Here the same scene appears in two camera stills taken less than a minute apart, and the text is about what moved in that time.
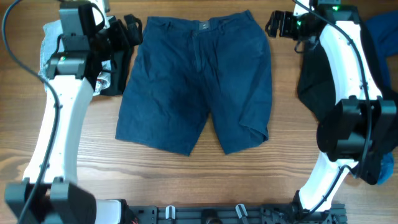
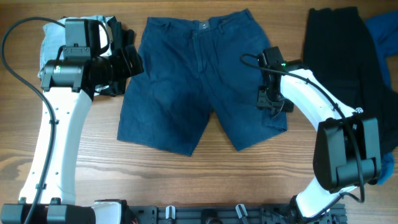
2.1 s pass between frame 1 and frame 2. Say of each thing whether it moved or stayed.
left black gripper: moved
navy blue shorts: stayed
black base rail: stayed
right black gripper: moved
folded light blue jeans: stayed
